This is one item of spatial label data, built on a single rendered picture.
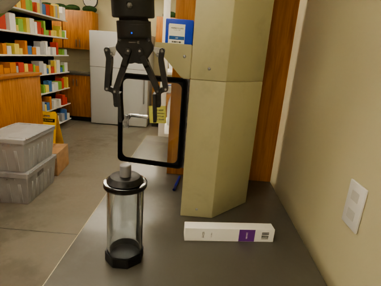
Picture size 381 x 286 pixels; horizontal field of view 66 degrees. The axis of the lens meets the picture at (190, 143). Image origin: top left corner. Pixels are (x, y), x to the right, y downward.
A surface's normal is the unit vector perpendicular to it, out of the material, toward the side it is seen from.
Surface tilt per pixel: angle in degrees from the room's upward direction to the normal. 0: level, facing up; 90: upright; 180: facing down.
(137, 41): 94
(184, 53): 90
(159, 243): 0
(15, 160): 95
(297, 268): 0
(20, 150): 95
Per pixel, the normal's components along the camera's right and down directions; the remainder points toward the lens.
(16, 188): -0.03, 0.37
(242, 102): 0.68, 0.26
